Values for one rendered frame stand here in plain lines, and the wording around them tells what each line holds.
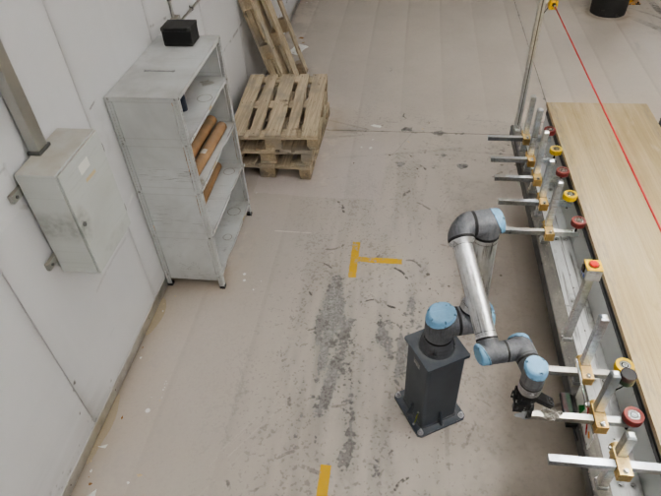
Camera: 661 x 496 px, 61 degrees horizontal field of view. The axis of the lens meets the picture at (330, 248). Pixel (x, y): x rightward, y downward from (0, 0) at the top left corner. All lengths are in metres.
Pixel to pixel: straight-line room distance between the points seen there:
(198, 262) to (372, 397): 1.57
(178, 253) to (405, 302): 1.66
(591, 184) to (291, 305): 2.13
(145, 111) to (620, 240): 2.76
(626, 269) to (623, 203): 0.58
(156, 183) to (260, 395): 1.49
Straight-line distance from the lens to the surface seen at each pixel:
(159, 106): 3.44
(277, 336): 3.91
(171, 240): 4.08
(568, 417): 2.66
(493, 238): 2.58
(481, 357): 2.35
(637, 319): 3.07
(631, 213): 3.69
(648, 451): 2.81
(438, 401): 3.30
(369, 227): 4.65
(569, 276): 3.57
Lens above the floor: 3.02
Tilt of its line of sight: 42 degrees down
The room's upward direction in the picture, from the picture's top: 4 degrees counter-clockwise
